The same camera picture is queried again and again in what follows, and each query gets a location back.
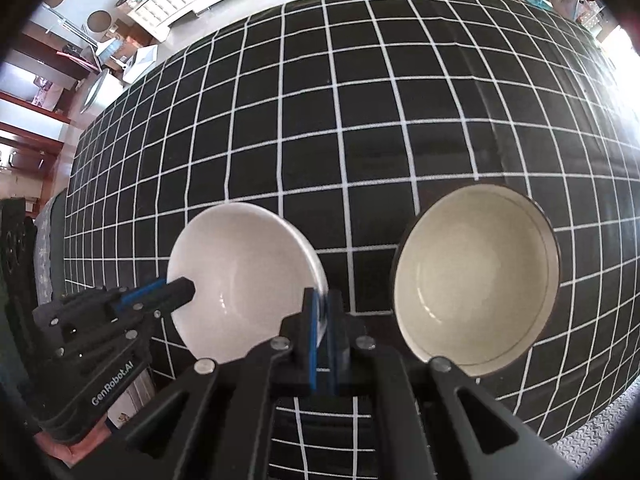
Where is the grey embroidered chair cover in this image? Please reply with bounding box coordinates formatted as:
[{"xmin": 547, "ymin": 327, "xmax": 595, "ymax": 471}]
[{"xmin": 34, "ymin": 187, "xmax": 69, "ymax": 311}]

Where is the person's left hand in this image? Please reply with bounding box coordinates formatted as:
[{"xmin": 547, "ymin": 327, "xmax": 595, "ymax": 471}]
[{"xmin": 37, "ymin": 425, "xmax": 108, "ymax": 467}]

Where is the grey foam floor mat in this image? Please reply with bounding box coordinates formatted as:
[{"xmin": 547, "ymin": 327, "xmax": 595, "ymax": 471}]
[{"xmin": 545, "ymin": 375, "xmax": 640, "ymax": 480}]

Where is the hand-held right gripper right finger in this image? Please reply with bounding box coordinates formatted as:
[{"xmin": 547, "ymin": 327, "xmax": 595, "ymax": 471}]
[{"xmin": 327, "ymin": 291, "xmax": 581, "ymax": 480}]

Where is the black white checked tablecloth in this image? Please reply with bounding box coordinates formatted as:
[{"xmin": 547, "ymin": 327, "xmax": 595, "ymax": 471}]
[{"xmin": 62, "ymin": 0, "xmax": 640, "ymax": 447}]

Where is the white printed box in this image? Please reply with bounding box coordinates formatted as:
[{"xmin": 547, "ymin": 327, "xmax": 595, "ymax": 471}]
[{"xmin": 106, "ymin": 370, "xmax": 154, "ymax": 432}]

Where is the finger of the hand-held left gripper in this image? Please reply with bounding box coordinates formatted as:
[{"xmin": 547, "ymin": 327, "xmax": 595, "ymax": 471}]
[
  {"xmin": 105, "ymin": 310, "xmax": 162, "ymax": 348},
  {"xmin": 114, "ymin": 280, "xmax": 197, "ymax": 317}
]

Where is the blue patterned dark-rimmed bowl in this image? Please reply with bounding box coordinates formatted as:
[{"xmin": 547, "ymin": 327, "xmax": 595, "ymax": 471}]
[{"xmin": 393, "ymin": 183, "xmax": 562, "ymax": 378}]

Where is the white bowl with dark print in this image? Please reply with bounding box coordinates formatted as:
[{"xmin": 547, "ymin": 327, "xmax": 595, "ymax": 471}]
[{"xmin": 166, "ymin": 203, "xmax": 329, "ymax": 365}]

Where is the dark cloth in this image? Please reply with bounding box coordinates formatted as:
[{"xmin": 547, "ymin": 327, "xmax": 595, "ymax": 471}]
[{"xmin": 0, "ymin": 199, "xmax": 42, "ymax": 411}]

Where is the brown wooden door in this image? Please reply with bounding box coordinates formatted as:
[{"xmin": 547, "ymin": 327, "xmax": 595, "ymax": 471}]
[{"xmin": 0, "ymin": 87, "xmax": 68, "ymax": 171}]

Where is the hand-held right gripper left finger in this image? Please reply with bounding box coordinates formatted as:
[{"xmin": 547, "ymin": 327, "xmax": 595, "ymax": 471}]
[{"xmin": 125, "ymin": 288, "xmax": 321, "ymax": 480}]

